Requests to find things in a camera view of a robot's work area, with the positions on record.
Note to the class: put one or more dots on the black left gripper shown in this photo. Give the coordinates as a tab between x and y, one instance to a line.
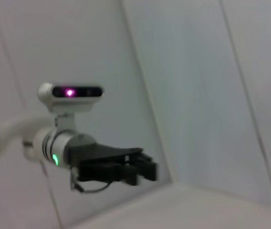
97	162

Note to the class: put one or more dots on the silver camera mount bracket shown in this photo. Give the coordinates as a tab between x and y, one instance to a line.
65	121

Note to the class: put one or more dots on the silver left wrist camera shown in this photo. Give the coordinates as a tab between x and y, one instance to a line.
68	95

